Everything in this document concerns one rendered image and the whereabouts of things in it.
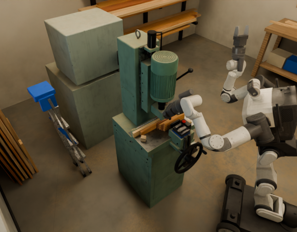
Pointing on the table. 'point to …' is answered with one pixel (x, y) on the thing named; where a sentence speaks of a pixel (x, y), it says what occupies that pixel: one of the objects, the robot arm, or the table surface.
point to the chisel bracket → (157, 111)
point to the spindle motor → (163, 76)
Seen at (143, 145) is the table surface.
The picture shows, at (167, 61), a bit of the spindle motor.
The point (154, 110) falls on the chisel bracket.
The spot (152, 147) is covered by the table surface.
